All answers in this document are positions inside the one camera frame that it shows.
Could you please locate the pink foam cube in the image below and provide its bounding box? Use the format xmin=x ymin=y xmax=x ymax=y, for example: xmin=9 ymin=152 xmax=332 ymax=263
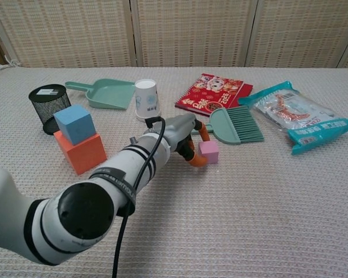
xmin=198 ymin=141 xmax=220 ymax=164

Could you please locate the teal and clear snack bag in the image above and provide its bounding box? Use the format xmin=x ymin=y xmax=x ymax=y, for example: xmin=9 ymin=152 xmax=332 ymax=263
xmin=238 ymin=81 xmax=348 ymax=155

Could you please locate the green hand brush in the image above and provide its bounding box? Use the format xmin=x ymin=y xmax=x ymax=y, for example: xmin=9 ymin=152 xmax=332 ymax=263
xmin=191 ymin=105 xmax=265 ymax=145

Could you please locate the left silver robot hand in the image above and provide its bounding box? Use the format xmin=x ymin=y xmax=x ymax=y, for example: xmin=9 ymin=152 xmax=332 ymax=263
xmin=162 ymin=114 xmax=212 ymax=167

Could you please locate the white paper cup stack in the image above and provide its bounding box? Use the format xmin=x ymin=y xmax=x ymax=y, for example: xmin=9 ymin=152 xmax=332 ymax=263
xmin=134 ymin=79 xmax=162 ymax=122

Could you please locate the red spiral desk calendar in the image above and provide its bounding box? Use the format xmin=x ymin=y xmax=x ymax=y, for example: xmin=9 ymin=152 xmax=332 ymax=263
xmin=174 ymin=72 xmax=253 ymax=118

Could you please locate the orange foam cube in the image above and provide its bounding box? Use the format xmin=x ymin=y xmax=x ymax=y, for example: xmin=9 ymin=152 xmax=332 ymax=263
xmin=53 ymin=130 xmax=108 ymax=175

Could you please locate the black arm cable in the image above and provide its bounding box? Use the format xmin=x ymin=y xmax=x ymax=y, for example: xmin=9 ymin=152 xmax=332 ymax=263
xmin=111 ymin=115 xmax=166 ymax=278

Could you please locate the blue foam cube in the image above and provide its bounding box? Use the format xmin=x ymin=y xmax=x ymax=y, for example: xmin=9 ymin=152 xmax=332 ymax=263
xmin=53 ymin=104 xmax=94 ymax=146

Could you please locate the woven bamboo folding screen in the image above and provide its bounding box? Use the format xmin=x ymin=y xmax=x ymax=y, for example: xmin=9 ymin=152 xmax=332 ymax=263
xmin=0 ymin=0 xmax=348 ymax=70

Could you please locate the green plastic dustpan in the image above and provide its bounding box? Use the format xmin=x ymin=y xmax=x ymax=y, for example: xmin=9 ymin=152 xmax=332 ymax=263
xmin=64 ymin=78 xmax=136 ymax=111

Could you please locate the beige woven tablecloth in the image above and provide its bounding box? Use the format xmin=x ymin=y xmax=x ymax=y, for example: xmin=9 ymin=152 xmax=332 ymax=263
xmin=0 ymin=59 xmax=348 ymax=278

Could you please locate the black mesh pen holder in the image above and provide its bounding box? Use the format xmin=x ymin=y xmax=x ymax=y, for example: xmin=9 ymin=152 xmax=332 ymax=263
xmin=28 ymin=84 xmax=73 ymax=136

